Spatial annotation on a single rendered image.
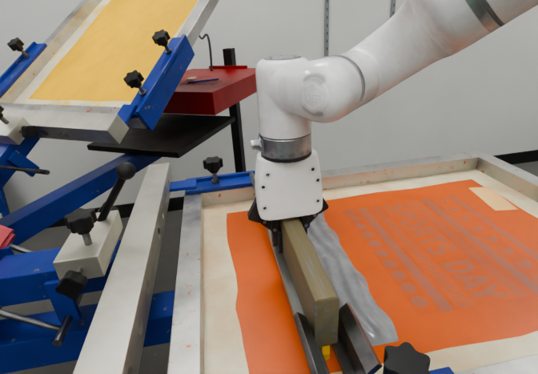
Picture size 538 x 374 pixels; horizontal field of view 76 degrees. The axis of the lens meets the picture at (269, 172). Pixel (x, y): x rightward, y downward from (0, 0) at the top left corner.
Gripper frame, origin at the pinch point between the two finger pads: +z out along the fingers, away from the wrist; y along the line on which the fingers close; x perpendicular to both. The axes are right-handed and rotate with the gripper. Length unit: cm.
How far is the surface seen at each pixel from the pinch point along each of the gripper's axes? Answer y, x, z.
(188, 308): -16.7, -9.5, 2.6
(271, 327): -5.6, -12.2, 6.0
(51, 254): -36.8, 1.3, -2.5
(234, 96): 0, 101, -3
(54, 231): -136, 193, 102
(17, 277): -39.8, -3.0, -2.3
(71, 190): -53, 51, 9
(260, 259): -4.8, 2.8, 6.1
